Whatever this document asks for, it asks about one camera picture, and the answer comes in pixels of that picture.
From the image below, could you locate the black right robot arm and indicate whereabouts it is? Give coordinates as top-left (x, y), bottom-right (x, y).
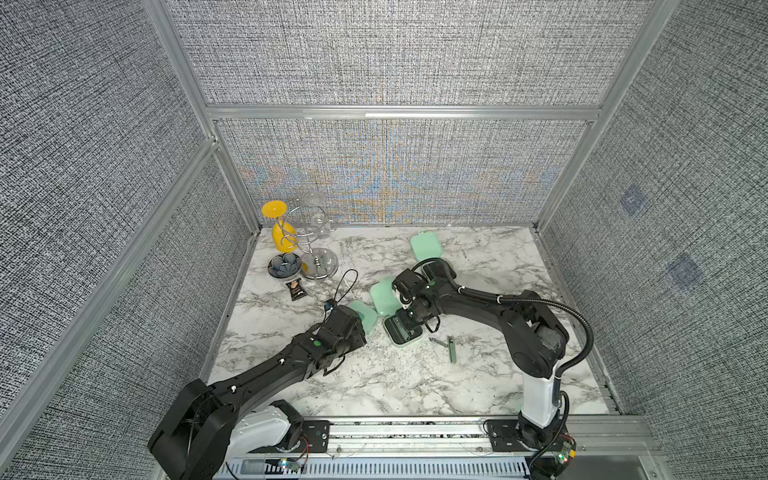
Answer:
top-left (392, 257), bottom-right (595, 452)

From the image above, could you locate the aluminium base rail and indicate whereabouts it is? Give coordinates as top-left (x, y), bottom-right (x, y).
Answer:
top-left (149, 413), bottom-right (667, 480)

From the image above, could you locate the black white patterned bowl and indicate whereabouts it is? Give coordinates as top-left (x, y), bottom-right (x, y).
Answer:
top-left (267, 253), bottom-right (302, 279)

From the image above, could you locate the clear glass cup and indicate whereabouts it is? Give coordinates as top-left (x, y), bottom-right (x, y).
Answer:
top-left (304, 192), bottom-right (331, 239)

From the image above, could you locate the large clipper lower table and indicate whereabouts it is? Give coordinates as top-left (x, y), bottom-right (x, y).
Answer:
top-left (447, 336), bottom-right (457, 364)

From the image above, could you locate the chrome cup holder stand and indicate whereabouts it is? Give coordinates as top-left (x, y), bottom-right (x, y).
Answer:
top-left (280, 204), bottom-right (339, 281)

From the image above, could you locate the black snack packet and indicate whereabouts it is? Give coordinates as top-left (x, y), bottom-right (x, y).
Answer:
top-left (286, 278), bottom-right (307, 301)

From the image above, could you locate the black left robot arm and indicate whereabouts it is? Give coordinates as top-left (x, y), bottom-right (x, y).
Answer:
top-left (148, 305), bottom-right (366, 479)

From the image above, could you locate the green nail kit case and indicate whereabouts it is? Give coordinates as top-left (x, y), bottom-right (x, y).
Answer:
top-left (370, 277), bottom-right (424, 348)
top-left (410, 231), bottom-right (456, 280)
top-left (348, 300), bottom-right (379, 336)

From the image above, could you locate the green nail kit case front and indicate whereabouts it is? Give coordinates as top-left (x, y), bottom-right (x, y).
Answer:
top-left (348, 300), bottom-right (379, 336)

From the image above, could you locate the yellow cup on stand top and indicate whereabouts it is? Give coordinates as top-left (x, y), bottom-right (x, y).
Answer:
top-left (261, 200), bottom-right (287, 219)

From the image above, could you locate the yellow plastic cup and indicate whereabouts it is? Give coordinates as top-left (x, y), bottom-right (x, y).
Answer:
top-left (272, 219), bottom-right (297, 253)

